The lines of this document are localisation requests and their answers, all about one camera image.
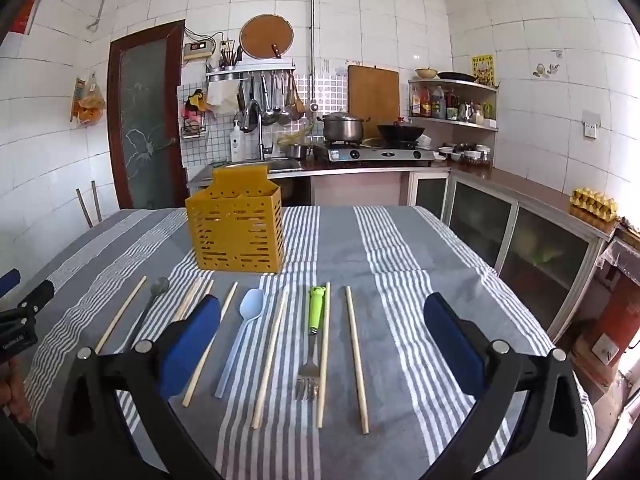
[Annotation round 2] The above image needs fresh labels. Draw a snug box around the group of small bowls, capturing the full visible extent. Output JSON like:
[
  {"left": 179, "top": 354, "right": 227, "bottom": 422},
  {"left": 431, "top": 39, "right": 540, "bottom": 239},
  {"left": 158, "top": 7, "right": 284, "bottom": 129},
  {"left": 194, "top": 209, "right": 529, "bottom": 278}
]
[{"left": 437, "top": 142, "right": 493, "bottom": 166}]

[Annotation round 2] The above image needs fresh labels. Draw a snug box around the brown frosted glass door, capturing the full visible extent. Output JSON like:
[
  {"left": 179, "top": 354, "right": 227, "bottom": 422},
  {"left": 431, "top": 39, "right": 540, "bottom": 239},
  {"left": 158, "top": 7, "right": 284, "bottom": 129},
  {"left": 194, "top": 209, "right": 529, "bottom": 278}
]
[{"left": 107, "top": 20, "right": 188, "bottom": 210}]

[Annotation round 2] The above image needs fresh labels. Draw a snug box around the grey striped tablecloth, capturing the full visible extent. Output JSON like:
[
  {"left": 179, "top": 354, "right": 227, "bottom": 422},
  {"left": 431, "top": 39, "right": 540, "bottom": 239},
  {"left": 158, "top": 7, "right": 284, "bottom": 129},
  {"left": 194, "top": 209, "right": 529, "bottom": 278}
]
[{"left": 20, "top": 205, "right": 598, "bottom": 480}]

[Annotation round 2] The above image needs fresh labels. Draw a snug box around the wooden chopstick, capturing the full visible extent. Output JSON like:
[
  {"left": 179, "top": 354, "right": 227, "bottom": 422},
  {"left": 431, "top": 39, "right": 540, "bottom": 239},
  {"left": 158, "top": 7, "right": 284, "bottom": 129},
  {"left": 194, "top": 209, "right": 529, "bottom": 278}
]
[
  {"left": 251, "top": 290, "right": 290, "bottom": 430},
  {"left": 316, "top": 281, "right": 332, "bottom": 429},
  {"left": 172, "top": 277, "right": 204, "bottom": 322},
  {"left": 95, "top": 276, "right": 147, "bottom": 354},
  {"left": 181, "top": 282, "right": 239, "bottom": 408},
  {"left": 345, "top": 286, "right": 370, "bottom": 435}
]

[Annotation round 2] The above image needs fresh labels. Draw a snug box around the red cardboard box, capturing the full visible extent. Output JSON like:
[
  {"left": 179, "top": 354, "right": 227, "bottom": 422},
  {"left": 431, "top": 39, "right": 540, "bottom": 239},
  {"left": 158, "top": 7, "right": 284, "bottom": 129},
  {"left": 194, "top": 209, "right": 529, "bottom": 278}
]
[{"left": 12, "top": 0, "right": 41, "bottom": 36}]

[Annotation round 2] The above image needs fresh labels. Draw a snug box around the yellow egg carton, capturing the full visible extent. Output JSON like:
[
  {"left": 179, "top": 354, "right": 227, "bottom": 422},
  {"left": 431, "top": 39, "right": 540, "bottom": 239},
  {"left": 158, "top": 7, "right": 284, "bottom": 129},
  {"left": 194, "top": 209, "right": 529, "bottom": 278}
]
[{"left": 569, "top": 187, "right": 620, "bottom": 222}]

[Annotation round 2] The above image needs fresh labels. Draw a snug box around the light blue plastic spoon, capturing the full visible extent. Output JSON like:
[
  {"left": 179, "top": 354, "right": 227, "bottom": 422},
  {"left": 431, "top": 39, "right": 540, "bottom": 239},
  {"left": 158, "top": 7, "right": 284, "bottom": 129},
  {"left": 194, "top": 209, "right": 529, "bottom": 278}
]
[{"left": 215, "top": 288, "right": 264, "bottom": 399}]

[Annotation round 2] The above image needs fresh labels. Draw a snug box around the kitchen counter cabinet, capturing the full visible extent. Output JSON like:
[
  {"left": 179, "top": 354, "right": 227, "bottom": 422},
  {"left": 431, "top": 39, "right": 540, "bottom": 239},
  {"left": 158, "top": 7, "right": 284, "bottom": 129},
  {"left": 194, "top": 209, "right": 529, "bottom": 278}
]
[{"left": 187, "top": 157, "right": 621, "bottom": 346}]

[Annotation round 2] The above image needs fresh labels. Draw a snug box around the cup of dark chopsticks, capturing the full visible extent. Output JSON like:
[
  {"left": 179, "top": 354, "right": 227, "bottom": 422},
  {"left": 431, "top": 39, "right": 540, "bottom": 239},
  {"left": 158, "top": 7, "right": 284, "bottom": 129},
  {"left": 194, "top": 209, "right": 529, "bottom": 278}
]
[{"left": 219, "top": 40, "right": 244, "bottom": 71}]

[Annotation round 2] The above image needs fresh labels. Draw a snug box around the rectangular wooden cutting board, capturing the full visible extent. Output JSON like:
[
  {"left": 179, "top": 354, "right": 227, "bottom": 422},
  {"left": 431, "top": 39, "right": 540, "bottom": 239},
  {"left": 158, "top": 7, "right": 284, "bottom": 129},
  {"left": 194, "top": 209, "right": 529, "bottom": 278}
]
[{"left": 347, "top": 64, "right": 401, "bottom": 118}]

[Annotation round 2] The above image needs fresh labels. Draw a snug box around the yellow hose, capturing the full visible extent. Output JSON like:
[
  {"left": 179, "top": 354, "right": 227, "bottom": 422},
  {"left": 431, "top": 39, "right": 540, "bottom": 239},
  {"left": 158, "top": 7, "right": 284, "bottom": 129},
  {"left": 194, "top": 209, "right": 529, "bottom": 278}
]
[{"left": 277, "top": 127, "right": 326, "bottom": 149}]

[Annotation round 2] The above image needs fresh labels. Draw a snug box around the steel pot with lid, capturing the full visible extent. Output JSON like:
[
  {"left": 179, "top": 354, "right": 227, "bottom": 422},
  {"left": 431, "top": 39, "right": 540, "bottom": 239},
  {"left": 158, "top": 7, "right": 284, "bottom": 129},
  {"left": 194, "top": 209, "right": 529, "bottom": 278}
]
[{"left": 319, "top": 111, "right": 366, "bottom": 143}]

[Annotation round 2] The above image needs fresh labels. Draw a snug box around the round wooden board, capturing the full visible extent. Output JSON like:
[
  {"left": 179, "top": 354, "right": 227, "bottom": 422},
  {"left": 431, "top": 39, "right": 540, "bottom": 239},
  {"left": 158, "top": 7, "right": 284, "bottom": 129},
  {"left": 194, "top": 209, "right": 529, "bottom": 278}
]
[{"left": 239, "top": 14, "right": 295, "bottom": 60}]

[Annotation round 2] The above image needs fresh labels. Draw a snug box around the hanging plastic bag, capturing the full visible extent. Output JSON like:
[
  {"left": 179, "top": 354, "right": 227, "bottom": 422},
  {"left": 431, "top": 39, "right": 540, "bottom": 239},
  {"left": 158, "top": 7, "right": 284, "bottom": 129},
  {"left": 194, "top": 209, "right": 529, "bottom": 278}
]
[{"left": 75, "top": 74, "right": 107, "bottom": 126}]

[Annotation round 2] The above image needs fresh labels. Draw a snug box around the yellow perforated utensil holder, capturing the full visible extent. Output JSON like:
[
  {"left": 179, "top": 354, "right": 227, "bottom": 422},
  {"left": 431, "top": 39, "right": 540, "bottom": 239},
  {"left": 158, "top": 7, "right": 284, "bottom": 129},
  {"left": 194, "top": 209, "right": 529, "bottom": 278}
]
[{"left": 185, "top": 164, "right": 286, "bottom": 275}]

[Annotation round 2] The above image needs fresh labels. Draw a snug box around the white hanging cloth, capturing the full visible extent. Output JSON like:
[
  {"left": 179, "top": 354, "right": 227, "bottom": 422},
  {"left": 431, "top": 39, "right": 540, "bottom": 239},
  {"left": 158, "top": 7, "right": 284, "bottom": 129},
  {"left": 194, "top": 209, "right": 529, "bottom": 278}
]
[{"left": 206, "top": 81, "right": 240, "bottom": 115}]

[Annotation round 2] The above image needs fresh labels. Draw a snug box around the row of hanging kitchen utensils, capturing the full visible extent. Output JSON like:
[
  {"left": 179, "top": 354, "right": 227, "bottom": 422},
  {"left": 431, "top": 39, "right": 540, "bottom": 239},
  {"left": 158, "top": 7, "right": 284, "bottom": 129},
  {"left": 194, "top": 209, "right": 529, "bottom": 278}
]
[{"left": 237, "top": 72, "right": 307, "bottom": 128}]

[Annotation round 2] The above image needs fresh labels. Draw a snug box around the dark metal spoon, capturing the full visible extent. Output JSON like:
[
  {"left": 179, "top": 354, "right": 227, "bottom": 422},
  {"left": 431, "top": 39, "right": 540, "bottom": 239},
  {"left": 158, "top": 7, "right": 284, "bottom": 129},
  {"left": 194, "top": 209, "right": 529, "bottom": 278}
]
[{"left": 124, "top": 277, "right": 171, "bottom": 352}]

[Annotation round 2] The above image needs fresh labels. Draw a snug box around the steel gas stove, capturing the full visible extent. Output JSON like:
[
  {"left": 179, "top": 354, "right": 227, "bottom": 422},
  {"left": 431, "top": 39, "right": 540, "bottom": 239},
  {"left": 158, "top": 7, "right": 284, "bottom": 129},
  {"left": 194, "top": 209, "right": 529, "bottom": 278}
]
[{"left": 326, "top": 142, "right": 436, "bottom": 165}]

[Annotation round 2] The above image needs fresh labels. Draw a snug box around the green handled metal fork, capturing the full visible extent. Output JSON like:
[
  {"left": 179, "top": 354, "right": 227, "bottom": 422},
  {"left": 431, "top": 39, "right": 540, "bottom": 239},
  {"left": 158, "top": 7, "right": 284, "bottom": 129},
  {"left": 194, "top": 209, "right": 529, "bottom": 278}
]
[{"left": 295, "top": 284, "right": 327, "bottom": 402}]

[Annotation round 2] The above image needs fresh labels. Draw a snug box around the white soap pump bottle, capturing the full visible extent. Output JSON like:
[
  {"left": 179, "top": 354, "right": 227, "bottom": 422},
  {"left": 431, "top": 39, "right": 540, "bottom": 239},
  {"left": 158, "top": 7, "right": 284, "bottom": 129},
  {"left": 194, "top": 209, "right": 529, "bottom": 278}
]
[{"left": 230, "top": 119, "right": 246, "bottom": 161}]

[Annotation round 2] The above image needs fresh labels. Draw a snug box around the wire wall basket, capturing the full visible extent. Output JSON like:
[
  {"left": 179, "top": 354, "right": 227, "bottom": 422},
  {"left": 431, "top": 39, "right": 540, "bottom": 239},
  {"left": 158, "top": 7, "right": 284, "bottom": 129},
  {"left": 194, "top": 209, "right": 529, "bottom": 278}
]
[{"left": 181, "top": 89, "right": 207, "bottom": 140}]

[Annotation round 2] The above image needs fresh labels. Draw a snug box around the yellow wall poster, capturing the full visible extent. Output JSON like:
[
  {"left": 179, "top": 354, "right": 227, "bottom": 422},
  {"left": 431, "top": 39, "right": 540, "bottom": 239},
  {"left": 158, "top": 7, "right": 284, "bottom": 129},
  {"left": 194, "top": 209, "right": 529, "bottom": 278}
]
[{"left": 470, "top": 55, "right": 496, "bottom": 87}]

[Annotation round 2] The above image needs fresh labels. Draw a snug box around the black wok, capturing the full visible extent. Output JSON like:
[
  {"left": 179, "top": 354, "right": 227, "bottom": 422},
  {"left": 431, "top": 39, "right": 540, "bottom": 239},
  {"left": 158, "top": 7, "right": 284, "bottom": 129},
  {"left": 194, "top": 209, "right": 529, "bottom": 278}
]
[{"left": 376, "top": 117, "right": 426, "bottom": 145}]

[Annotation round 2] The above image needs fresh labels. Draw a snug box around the row of condiment bottles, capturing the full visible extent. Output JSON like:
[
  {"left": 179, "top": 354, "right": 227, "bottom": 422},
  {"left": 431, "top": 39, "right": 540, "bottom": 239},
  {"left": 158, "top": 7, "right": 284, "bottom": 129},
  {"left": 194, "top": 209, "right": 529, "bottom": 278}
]
[{"left": 410, "top": 85, "right": 496, "bottom": 126}]

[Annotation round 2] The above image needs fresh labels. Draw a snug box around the person's left hand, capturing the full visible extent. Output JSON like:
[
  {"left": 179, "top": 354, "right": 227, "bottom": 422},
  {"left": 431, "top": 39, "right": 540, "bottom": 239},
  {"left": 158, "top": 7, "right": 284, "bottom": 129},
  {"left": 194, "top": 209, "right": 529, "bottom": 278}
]
[{"left": 0, "top": 359, "right": 32, "bottom": 424}]

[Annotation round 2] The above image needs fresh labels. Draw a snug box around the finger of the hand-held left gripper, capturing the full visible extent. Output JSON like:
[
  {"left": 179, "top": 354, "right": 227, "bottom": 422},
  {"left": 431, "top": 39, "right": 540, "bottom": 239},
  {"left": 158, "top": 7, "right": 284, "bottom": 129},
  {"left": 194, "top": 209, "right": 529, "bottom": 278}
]
[
  {"left": 0, "top": 279, "right": 55, "bottom": 324},
  {"left": 0, "top": 268, "right": 22, "bottom": 300}
]

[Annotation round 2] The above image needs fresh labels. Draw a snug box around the steel wall rack shelf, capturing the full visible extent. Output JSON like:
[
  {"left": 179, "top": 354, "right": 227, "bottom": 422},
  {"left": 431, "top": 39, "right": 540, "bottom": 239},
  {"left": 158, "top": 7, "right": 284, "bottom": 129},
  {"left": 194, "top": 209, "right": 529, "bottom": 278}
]
[{"left": 205, "top": 61, "right": 297, "bottom": 82}]

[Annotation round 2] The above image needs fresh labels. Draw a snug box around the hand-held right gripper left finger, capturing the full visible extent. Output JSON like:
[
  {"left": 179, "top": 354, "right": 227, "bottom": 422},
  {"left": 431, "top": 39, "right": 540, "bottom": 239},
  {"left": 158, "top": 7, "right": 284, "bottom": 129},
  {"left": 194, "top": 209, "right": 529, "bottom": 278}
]
[{"left": 55, "top": 294, "right": 227, "bottom": 480}]

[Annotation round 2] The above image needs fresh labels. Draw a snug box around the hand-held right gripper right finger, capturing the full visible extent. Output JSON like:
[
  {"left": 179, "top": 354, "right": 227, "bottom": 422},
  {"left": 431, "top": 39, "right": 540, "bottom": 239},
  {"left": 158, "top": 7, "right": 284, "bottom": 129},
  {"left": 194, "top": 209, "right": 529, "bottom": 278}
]
[{"left": 423, "top": 291, "right": 589, "bottom": 480}]

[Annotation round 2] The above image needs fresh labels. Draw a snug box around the corner wall shelf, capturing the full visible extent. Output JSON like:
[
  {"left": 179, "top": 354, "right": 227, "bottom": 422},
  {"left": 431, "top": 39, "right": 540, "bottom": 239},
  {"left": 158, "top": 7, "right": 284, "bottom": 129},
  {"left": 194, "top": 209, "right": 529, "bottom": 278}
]
[{"left": 407, "top": 77, "right": 500, "bottom": 133}]

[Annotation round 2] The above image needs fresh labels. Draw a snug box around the steel wall pipe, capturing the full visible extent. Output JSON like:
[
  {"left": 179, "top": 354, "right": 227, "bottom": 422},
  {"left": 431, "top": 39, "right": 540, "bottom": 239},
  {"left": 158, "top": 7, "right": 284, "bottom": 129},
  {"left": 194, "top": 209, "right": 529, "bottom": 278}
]
[{"left": 308, "top": 0, "right": 320, "bottom": 112}]

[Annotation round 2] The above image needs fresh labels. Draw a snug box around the red orange container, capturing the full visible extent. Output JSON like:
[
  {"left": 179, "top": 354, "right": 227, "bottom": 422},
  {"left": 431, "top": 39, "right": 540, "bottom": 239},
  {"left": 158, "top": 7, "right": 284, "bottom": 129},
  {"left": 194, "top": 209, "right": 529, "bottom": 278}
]
[{"left": 597, "top": 280, "right": 640, "bottom": 351}]

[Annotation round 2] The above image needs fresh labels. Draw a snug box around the steel faucet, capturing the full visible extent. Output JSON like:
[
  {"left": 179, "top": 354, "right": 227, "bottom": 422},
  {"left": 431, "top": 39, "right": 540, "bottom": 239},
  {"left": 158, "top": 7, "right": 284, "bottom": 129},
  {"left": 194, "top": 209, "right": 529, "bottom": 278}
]
[{"left": 244, "top": 101, "right": 274, "bottom": 161}]

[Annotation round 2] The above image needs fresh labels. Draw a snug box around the steel sink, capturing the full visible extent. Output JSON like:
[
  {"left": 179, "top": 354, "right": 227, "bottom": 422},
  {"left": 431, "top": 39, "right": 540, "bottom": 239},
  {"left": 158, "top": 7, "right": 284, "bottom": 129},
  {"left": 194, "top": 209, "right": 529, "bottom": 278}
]
[{"left": 222, "top": 157, "right": 306, "bottom": 173}]

